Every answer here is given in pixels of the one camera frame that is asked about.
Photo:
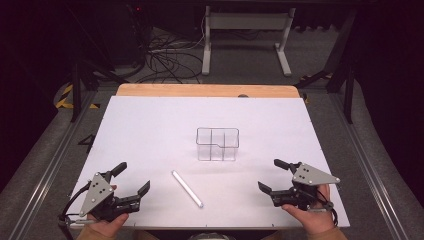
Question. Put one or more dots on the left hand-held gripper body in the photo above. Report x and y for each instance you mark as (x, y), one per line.
(96, 195)

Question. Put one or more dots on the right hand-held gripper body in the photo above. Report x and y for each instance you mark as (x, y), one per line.
(308, 176)

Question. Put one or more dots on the white tube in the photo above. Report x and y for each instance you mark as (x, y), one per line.
(187, 189)

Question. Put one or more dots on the clear plastic divided box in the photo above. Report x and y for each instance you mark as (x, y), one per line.
(217, 144)

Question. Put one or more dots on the person's left hand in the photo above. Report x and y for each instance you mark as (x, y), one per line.
(110, 226)

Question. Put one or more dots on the person's right hand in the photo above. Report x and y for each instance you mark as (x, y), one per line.
(310, 221)

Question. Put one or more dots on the white table board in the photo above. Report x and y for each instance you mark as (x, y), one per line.
(160, 133)

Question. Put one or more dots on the yellow black hazard tape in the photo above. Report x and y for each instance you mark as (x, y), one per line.
(63, 100)

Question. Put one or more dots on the black metal stand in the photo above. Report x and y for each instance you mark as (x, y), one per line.
(76, 86)
(348, 86)

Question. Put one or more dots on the wooden table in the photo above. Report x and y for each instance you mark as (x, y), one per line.
(206, 90)

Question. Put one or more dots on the dark equipment with red light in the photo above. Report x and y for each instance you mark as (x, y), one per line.
(138, 30)

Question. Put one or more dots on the white metal stand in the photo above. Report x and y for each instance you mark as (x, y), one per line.
(246, 21)

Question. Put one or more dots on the aluminium floor rail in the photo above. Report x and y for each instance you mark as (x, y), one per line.
(370, 166)
(50, 166)

